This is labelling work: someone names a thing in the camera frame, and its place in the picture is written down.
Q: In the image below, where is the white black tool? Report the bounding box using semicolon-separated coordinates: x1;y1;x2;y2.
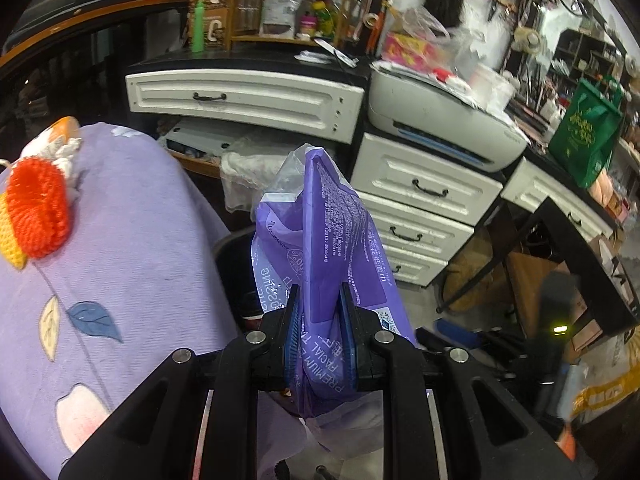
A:
295;37;361;68

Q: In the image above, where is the clear bag of pink packets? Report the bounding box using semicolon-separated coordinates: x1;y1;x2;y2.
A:
382;7;451;68

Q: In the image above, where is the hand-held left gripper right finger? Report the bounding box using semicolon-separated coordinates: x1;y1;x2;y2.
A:
340;282;598;480

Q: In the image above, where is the green shopping bag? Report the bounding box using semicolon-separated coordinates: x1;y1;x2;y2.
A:
548;76;626;188

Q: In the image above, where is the white printer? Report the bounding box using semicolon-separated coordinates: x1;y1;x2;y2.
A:
369;60;528;173

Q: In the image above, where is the purple floral tablecloth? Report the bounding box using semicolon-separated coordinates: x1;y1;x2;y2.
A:
0;122;386;480

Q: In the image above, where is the wooden rack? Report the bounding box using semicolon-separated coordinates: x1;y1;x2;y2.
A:
230;0;358;48

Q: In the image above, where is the small straw hat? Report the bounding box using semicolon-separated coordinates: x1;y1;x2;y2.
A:
511;26;543;53

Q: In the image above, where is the white small desk drawer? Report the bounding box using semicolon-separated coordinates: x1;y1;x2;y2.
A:
500;157;616;238

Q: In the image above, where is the white three-drawer cabinet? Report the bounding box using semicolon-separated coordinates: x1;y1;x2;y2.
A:
350;132;503;286

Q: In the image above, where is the orange knitted toy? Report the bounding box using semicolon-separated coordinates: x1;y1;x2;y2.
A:
0;116;83;271

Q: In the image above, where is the white wide desk drawer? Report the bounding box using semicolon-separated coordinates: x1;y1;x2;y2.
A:
125;57;371;145

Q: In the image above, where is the white pouch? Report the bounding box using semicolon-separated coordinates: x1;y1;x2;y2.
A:
261;0;310;38

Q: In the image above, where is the yellow green bottle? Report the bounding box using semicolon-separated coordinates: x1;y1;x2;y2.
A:
312;0;336;38

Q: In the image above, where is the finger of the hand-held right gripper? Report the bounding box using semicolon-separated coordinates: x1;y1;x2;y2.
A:
416;327;546;382

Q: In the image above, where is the white flat device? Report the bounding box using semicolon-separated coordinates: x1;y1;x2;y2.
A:
164;119;296;161

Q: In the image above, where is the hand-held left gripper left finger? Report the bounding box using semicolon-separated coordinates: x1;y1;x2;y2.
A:
59;284;303;480

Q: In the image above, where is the white plastic container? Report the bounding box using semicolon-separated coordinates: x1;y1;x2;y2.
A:
467;62;516;106

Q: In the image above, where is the dark trash bin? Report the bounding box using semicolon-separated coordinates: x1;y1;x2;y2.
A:
212;227;301;333

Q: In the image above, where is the wooden counter shelf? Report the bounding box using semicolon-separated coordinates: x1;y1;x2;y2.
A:
0;0;191;68

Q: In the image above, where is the purple tissue packet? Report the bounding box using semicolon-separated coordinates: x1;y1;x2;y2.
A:
250;144;418;418

